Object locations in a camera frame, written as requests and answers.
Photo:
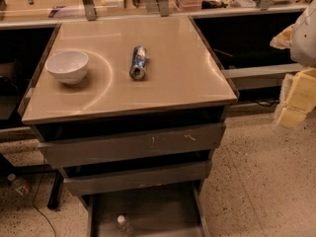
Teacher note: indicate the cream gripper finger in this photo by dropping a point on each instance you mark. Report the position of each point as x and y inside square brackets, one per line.
[283, 39]
[297, 98]

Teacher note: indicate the clear plastic water bottle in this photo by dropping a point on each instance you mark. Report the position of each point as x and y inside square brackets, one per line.
[124, 226]

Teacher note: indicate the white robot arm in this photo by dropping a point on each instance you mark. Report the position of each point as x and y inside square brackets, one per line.
[303, 39]

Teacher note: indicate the grey middle drawer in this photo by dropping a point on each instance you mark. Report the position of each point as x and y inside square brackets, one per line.
[138, 179]

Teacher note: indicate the grey open bottom drawer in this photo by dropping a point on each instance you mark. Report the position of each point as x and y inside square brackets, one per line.
[163, 211]

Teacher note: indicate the grey drawer cabinet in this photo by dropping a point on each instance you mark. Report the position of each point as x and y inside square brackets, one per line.
[182, 86]

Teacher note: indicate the grey top drawer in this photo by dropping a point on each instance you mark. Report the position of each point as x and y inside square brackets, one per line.
[132, 145]

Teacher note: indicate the small bottle on floor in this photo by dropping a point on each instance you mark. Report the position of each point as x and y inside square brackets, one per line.
[19, 184]

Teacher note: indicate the blue crushed soda can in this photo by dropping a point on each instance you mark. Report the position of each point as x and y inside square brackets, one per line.
[138, 63]

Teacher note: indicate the white ceramic bowl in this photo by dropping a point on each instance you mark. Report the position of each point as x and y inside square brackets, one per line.
[68, 67]

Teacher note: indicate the black table leg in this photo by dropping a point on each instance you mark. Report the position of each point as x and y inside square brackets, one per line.
[53, 200]

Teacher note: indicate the grey metal side rail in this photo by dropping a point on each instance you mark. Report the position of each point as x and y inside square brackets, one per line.
[261, 76]

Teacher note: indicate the grey metal upright post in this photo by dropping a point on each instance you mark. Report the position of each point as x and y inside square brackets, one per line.
[90, 11]
[164, 8]

